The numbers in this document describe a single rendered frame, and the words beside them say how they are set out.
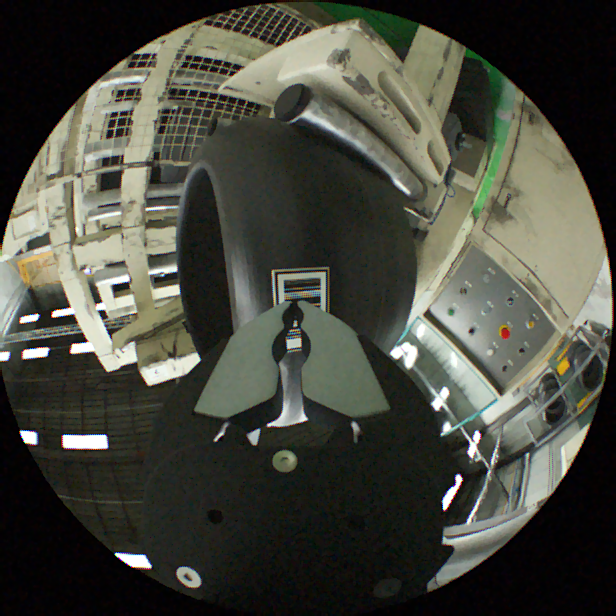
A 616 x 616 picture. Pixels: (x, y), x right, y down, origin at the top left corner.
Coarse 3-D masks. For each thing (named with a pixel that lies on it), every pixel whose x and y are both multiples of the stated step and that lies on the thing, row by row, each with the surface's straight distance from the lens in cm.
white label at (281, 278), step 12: (276, 276) 13; (288, 276) 13; (300, 276) 13; (312, 276) 14; (324, 276) 14; (276, 288) 13; (288, 288) 13; (300, 288) 13; (312, 288) 14; (324, 288) 14; (276, 300) 13; (288, 300) 13; (300, 300) 14; (312, 300) 14; (324, 300) 14; (288, 336) 14; (300, 336) 14; (288, 348) 15; (300, 348) 15
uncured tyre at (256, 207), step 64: (256, 128) 25; (192, 192) 48; (256, 192) 16; (320, 192) 16; (384, 192) 28; (192, 256) 66; (256, 256) 15; (320, 256) 14; (384, 256) 20; (192, 320) 58; (384, 320) 22
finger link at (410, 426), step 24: (360, 336) 9; (384, 360) 8; (384, 384) 7; (408, 384) 7; (408, 408) 7; (360, 432) 6; (384, 432) 6; (408, 432) 6; (432, 432) 7; (432, 456) 6; (456, 480) 7
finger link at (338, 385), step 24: (312, 312) 10; (312, 336) 9; (336, 336) 9; (312, 360) 7; (336, 360) 8; (360, 360) 8; (312, 384) 7; (336, 384) 7; (360, 384) 7; (312, 408) 7; (336, 408) 6; (360, 408) 6; (384, 408) 6
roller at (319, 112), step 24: (288, 96) 21; (312, 96) 20; (288, 120) 20; (312, 120) 20; (336, 120) 22; (336, 144) 24; (360, 144) 25; (384, 144) 29; (384, 168) 31; (408, 168) 38; (408, 192) 42
